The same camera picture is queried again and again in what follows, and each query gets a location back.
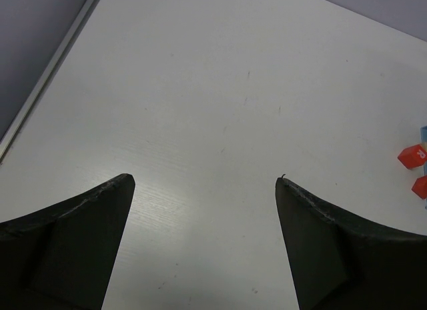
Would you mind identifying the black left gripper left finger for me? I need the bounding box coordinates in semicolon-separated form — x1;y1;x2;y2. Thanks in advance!
1;173;135;309

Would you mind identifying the aluminium table edge rail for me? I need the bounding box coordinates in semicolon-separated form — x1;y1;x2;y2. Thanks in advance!
1;0;100;157

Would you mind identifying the plain red wood block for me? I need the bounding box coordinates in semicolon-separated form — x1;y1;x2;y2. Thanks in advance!
412;175;427;200

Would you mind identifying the red cube letter R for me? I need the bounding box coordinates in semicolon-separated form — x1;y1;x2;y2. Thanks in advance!
398;143;426;169

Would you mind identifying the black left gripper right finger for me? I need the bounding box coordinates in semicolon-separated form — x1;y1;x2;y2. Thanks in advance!
276;177;426;309

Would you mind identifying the light blue plastic box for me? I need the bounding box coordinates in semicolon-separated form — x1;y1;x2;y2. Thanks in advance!
420;126;427;175

